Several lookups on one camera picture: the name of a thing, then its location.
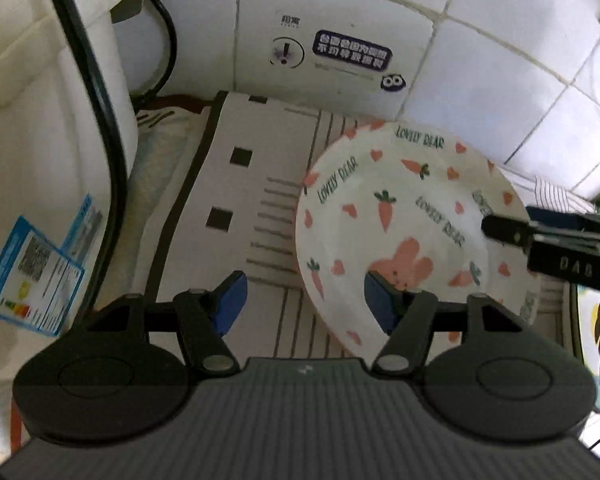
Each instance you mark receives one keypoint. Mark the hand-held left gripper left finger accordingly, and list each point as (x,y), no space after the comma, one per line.
(234,300)

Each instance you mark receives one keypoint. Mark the white warning wall sticker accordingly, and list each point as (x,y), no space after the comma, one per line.
(350,55)

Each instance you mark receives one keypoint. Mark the white kitchen appliance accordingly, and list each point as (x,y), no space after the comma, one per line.
(40,135)

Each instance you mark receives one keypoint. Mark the orange striped cloth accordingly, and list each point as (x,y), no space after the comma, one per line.
(0,410)

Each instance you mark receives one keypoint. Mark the white striped table mat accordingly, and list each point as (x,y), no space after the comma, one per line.
(270,150)

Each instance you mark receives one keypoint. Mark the white quilted cloth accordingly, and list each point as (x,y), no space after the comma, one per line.
(160,180)

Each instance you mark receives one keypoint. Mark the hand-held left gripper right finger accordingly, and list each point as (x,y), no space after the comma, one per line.
(379,305)

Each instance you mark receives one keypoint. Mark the blue energy label sticker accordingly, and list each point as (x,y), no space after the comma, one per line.
(35,280)

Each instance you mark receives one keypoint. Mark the thin striped cloth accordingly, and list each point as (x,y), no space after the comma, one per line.
(555,192)

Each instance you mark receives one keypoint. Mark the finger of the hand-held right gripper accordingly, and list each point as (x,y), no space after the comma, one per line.
(505,231)

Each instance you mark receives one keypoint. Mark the white carrot rabbit print plate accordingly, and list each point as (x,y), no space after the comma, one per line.
(405,200)

